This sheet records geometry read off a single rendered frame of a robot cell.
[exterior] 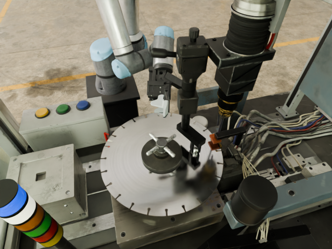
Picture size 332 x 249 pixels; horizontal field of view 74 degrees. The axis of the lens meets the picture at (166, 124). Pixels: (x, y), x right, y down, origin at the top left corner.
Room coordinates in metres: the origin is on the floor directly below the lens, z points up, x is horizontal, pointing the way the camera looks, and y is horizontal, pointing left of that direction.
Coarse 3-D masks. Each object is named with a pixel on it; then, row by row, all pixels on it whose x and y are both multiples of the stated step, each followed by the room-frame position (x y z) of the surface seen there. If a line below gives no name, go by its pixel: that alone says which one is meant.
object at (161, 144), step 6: (156, 138) 0.36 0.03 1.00; (162, 138) 0.36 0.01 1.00; (168, 138) 0.36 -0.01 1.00; (156, 144) 0.34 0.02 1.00; (162, 144) 0.34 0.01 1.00; (150, 150) 0.33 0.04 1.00; (156, 150) 0.33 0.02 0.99; (162, 150) 0.33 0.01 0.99; (168, 150) 0.33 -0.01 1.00; (174, 156) 0.31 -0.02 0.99
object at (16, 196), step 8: (0, 184) 0.15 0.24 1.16; (8, 184) 0.15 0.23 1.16; (16, 184) 0.15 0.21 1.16; (0, 192) 0.14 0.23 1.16; (8, 192) 0.14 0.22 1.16; (16, 192) 0.14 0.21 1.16; (24, 192) 0.15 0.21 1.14; (0, 200) 0.13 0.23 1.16; (8, 200) 0.13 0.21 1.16; (16, 200) 0.13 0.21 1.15; (24, 200) 0.14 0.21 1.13; (0, 208) 0.12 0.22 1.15; (8, 208) 0.12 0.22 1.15; (16, 208) 0.13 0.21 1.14; (0, 216) 0.12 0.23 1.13; (8, 216) 0.12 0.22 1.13
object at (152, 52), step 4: (152, 48) 0.42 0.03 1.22; (156, 48) 0.42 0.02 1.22; (160, 48) 0.42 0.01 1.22; (152, 52) 0.41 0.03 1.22; (156, 52) 0.41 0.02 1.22; (160, 52) 0.42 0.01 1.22; (164, 52) 0.42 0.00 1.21; (168, 52) 0.42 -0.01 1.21; (172, 52) 0.42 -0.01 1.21; (152, 56) 0.41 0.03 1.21; (156, 56) 0.41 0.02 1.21; (160, 56) 0.41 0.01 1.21; (164, 56) 0.41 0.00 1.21; (168, 56) 0.42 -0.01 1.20; (172, 56) 0.42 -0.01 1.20
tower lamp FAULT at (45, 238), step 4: (52, 220) 0.15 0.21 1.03; (52, 224) 0.14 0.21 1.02; (56, 224) 0.15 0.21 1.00; (52, 228) 0.14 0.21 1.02; (56, 228) 0.14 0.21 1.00; (48, 232) 0.13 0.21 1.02; (52, 232) 0.13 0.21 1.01; (40, 236) 0.12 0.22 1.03; (44, 236) 0.12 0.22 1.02; (48, 236) 0.12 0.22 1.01; (52, 236) 0.13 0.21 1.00; (36, 240) 0.12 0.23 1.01; (40, 240) 0.12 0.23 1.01; (44, 240) 0.12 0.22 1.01; (48, 240) 0.12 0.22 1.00
